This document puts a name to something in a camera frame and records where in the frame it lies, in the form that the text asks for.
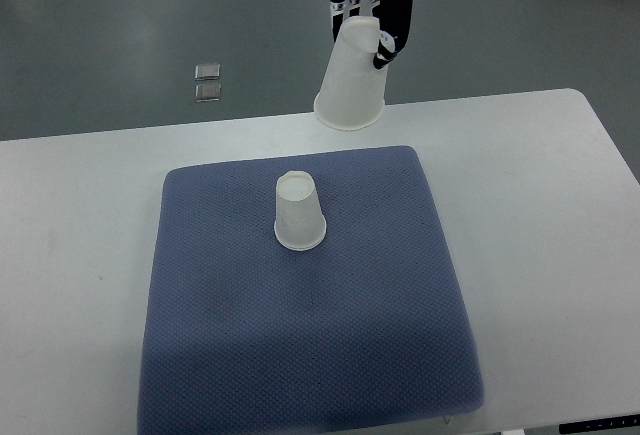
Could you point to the black table control panel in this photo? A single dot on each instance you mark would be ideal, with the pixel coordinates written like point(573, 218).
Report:
point(604, 424)

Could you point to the white paper cup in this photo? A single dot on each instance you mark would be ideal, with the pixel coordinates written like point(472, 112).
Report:
point(299, 223)
point(351, 96)

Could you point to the blue-grey textured cushion mat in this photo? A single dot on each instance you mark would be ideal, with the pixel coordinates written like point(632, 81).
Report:
point(245, 336)

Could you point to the white paper cup on mat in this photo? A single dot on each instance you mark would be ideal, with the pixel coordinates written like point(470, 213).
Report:
point(299, 223)

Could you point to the upper metal floor plate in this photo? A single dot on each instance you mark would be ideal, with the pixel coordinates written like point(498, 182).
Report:
point(207, 71)

